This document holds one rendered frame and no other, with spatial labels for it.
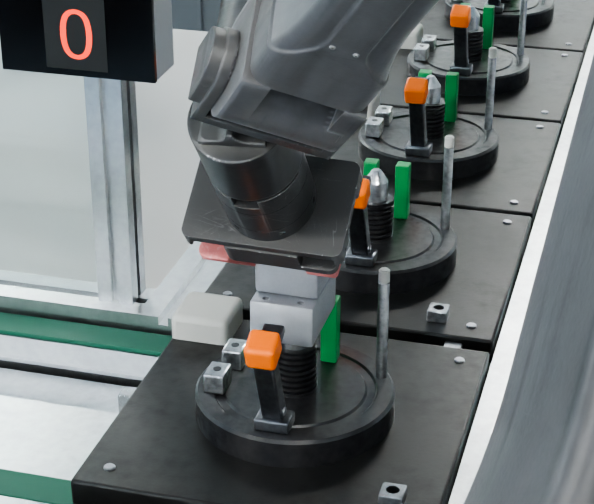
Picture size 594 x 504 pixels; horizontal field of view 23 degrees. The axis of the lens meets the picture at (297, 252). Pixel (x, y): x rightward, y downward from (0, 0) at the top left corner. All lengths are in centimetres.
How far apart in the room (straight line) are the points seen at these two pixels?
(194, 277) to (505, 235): 28
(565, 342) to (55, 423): 82
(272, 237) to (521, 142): 66
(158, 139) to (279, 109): 107
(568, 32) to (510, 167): 45
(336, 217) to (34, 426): 35
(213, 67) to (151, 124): 111
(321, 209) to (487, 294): 34
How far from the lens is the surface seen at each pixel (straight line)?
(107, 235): 118
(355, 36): 66
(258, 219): 85
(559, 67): 174
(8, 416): 115
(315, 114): 74
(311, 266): 89
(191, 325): 111
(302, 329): 96
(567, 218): 36
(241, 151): 79
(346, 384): 103
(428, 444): 100
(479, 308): 117
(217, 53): 74
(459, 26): 159
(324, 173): 90
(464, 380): 108
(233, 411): 100
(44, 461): 109
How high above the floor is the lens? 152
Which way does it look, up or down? 26 degrees down
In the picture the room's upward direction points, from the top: straight up
